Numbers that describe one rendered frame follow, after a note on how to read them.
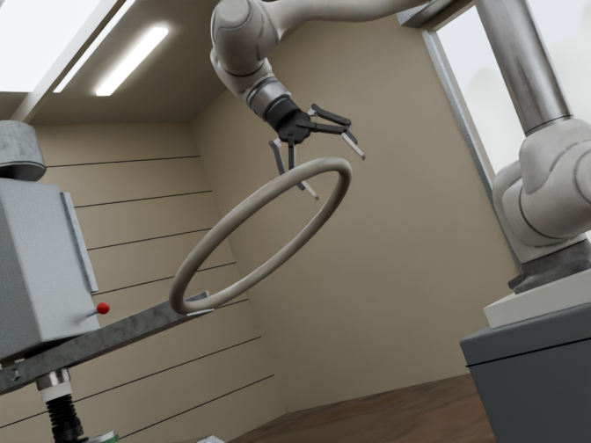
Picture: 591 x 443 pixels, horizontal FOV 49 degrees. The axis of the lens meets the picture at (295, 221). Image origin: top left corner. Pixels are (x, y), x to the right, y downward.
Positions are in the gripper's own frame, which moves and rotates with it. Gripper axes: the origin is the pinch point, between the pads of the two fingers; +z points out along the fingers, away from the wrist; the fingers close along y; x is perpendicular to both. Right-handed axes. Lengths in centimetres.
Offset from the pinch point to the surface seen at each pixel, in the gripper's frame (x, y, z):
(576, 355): -2, -11, 59
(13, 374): -11, 89, -18
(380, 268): -540, -20, -48
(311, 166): 17.0, 4.3, 0.6
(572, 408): -6, -4, 66
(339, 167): 8.0, -0.5, 1.7
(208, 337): -616, 182, -129
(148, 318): -3, 52, -4
